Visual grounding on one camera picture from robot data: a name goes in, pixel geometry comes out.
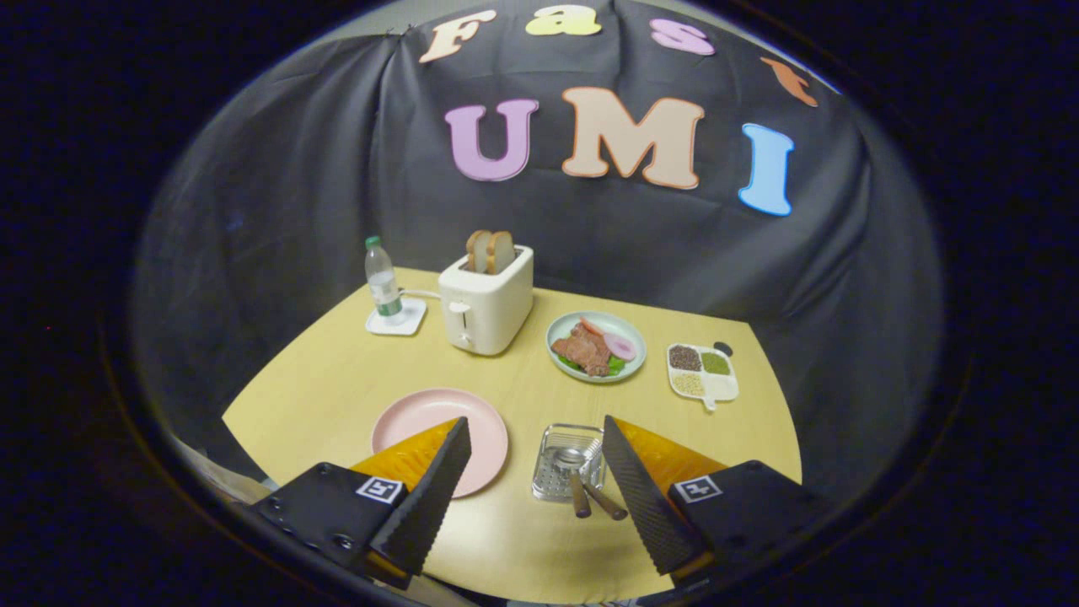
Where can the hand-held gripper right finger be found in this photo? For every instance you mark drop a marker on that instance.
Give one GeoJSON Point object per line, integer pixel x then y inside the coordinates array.
{"type": "Point", "coordinates": [645, 497]}

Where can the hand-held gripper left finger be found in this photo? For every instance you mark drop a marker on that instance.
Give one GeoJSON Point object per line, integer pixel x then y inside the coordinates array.
{"type": "Point", "coordinates": [430, 497]}

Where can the pink plate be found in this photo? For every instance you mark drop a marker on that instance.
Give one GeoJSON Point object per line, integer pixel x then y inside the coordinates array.
{"type": "Point", "coordinates": [421, 417]}

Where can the white divided seasoning dish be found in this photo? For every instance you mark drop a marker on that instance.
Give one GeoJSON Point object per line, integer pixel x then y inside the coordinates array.
{"type": "Point", "coordinates": [721, 388]}

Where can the steak with garnish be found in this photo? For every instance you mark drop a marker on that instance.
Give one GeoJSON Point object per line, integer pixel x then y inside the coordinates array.
{"type": "Point", "coordinates": [586, 350]}

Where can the pale green plate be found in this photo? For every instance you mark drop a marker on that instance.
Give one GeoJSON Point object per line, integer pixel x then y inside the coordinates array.
{"type": "Point", "coordinates": [632, 329]}

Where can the white square coaster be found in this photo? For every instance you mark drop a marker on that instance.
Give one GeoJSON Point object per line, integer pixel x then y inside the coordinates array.
{"type": "Point", "coordinates": [411, 323]}

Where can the white toaster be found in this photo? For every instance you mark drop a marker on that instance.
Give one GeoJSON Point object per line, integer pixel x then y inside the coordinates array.
{"type": "Point", "coordinates": [497, 312]}

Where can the clear plastic water bottle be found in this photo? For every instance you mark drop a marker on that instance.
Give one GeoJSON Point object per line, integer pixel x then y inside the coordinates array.
{"type": "Point", "coordinates": [383, 287]}

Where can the toast bread slice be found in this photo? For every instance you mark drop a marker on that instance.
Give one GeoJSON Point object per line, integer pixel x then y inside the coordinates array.
{"type": "Point", "coordinates": [502, 253]}
{"type": "Point", "coordinates": [478, 250]}

